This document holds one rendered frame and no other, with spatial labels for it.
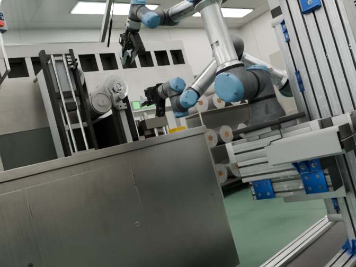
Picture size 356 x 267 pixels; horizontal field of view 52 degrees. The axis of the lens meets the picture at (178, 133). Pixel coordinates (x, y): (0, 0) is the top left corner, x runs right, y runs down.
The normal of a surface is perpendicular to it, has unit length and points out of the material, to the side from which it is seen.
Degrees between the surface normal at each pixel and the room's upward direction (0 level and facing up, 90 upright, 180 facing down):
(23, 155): 90
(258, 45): 90
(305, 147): 90
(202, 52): 90
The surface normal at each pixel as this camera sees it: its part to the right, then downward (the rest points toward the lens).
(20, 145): 0.58, -0.20
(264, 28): -0.77, 0.18
